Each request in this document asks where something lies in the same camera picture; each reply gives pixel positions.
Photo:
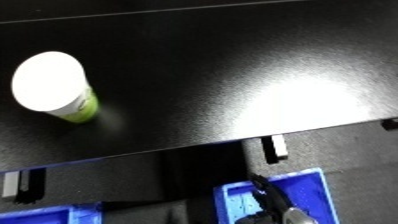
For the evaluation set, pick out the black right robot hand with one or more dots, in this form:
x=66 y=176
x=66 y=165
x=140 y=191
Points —
x=272 y=200

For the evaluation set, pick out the white paper cup green band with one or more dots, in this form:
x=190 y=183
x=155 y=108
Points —
x=47 y=81

